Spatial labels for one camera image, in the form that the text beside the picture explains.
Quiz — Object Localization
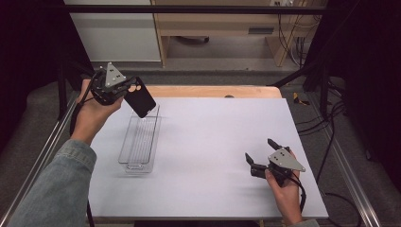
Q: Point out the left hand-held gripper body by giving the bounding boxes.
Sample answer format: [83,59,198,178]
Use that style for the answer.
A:
[91,61,129,106]

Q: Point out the left hand-held gripper cable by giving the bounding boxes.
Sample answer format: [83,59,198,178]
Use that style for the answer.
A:
[69,69,107,137]

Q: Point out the cables under wooden desk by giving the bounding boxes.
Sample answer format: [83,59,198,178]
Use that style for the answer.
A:
[276,0,323,68]

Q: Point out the person's left hand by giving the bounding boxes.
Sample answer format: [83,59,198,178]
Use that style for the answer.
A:
[70,78,124,147]

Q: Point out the black horizontal frame bar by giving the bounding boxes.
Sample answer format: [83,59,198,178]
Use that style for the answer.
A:
[61,4,329,15]

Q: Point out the clear plastic packaging tray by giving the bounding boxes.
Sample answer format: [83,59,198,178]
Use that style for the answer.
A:
[117,103,163,174]

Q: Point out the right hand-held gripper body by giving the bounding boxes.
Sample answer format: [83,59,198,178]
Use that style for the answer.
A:
[251,147,307,187]

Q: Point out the aluminium rail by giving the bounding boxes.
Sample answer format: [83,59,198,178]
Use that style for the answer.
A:
[0,93,80,227]
[306,93,383,227]

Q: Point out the hand-held gripper cable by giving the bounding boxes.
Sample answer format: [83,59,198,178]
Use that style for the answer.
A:
[69,69,107,137]
[283,171,307,214]

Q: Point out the wooden desk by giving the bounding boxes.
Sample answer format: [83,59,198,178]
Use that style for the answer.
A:
[150,0,325,68]

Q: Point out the grey desk label plate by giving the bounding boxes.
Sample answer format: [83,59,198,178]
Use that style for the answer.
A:
[248,26,275,35]

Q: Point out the black frame strut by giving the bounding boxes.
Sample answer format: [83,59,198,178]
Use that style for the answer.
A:
[56,59,105,121]
[267,59,332,121]

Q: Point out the white cabinet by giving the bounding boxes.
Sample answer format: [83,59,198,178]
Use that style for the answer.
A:
[61,0,163,62]

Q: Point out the black floor cable bundle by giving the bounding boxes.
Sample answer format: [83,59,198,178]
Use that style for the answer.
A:
[295,79,348,183]

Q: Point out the person's right hand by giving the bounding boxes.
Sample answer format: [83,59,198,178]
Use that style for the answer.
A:
[265,169,304,227]

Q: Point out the black phone case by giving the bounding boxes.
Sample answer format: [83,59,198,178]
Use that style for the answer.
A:
[123,76,157,119]

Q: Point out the black looped floor cable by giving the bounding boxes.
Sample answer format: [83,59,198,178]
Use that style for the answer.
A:
[321,191,364,227]

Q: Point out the right hand-held gripper cable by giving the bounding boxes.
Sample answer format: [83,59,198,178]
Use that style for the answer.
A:
[283,171,307,214]

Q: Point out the white table board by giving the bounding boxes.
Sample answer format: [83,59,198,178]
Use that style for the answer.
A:
[85,96,329,220]

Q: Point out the yellow black floor tape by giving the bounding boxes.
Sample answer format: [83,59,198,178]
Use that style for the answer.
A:
[292,91,311,107]

